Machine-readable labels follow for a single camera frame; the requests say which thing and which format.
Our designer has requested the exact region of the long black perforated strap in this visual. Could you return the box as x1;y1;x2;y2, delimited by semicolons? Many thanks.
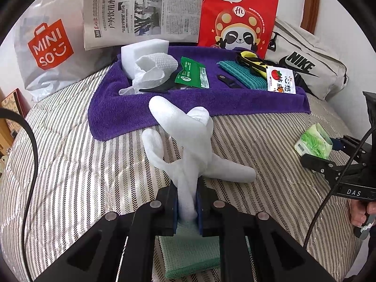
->
137;83;177;94

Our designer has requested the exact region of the white paper towel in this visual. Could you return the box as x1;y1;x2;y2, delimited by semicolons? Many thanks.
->
118;52;180;96

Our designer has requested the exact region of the light green cloth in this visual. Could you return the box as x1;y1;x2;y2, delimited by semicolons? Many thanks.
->
158;221;254;280

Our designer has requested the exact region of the person's right hand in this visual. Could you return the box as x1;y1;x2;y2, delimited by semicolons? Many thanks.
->
349;200;376;227

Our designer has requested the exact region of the white knit glove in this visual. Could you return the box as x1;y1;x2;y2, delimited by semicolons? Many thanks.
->
141;96;257;221

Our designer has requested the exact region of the brown cardboard box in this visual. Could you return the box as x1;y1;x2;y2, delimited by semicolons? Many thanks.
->
0;117;19;155

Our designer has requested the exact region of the green foil packet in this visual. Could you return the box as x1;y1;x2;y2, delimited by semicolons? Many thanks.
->
173;56;211;89

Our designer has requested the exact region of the patterned cardboard box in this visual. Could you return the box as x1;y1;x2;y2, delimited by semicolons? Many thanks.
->
0;88;30;116

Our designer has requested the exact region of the white shopping bag orange logo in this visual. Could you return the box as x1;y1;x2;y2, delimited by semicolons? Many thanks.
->
12;0;118;104

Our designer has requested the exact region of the purple towel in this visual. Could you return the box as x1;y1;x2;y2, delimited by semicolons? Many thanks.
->
87;45;312;142

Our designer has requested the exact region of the newspaper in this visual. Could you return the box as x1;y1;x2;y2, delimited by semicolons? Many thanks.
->
83;0;207;52

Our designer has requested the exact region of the white sponge block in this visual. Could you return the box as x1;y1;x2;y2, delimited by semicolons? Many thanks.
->
120;40;170;79

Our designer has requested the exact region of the red panda print paper bag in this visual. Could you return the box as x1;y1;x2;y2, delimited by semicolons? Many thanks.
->
197;0;280;60

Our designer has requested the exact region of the white strawberry print pouch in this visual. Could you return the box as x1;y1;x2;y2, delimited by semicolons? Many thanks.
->
265;65;296;95

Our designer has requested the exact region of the white canvas bag black logo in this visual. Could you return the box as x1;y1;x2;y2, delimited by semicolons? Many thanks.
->
265;17;351;101

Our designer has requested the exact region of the wooden headboard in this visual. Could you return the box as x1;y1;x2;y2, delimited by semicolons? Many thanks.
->
300;0;321;32

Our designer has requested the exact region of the yellow black tool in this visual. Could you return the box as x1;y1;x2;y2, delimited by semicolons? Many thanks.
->
236;50;277;76

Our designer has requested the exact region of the teal ribbed cloth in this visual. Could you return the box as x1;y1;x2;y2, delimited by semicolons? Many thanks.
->
216;60;269;91

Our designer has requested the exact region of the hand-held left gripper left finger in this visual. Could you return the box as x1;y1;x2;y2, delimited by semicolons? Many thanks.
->
38;186;180;282

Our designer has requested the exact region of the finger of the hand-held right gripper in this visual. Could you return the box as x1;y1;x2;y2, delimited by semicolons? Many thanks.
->
331;134;368;163
300;153;345;181

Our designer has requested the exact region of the green tissue pack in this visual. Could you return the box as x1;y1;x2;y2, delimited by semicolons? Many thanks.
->
294;123;333;159

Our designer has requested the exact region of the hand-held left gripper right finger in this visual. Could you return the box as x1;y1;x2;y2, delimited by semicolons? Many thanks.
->
197;180;335;282

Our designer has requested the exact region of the short black strap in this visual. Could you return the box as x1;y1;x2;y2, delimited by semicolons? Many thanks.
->
217;74;242;89

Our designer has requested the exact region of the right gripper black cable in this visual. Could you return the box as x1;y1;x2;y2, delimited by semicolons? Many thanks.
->
302;123;376;251

